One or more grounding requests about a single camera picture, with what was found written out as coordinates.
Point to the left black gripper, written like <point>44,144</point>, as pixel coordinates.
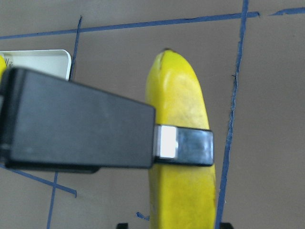
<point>47,123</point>

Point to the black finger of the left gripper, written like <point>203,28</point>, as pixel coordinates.
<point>179,145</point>

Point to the white rectangular bear tray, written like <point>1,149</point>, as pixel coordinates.
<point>53,62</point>

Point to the yellow banana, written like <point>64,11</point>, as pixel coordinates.
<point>3,66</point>
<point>182,180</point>

